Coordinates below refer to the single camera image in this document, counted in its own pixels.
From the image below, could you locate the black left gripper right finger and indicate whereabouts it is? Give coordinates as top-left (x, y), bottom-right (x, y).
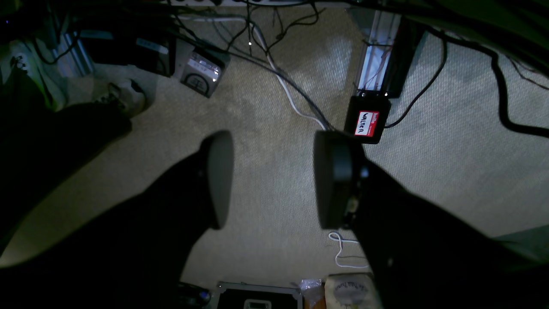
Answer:
top-left (314, 130), bottom-right (429, 275)

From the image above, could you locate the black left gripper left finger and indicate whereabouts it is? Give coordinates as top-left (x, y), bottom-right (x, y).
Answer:
top-left (129, 130), bottom-right (235, 258)

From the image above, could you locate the white paper bag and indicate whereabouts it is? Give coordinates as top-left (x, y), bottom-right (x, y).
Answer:
top-left (324, 273), bottom-right (383, 309)

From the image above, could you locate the black silver-edged case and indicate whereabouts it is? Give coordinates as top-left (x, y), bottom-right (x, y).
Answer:
top-left (209, 282), bottom-right (304, 309)

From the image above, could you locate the black box with name sticker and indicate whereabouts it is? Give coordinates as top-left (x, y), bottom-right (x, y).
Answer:
top-left (343, 96), bottom-right (392, 144)

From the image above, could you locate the grey electronic box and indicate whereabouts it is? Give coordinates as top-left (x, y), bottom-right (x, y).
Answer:
top-left (172, 39), bottom-right (231, 98)

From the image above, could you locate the white floor cable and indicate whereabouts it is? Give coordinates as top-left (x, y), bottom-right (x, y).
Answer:
top-left (180, 15), bottom-right (329, 130)

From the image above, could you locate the thick black floor cable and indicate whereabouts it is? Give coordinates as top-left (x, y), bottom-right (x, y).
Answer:
top-left (425, 26), bottom-right (549, 139)

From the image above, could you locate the aluminium frame rail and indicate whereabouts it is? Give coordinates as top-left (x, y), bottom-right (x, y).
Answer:
top-left (348, 8), bottom-right (422, 98)

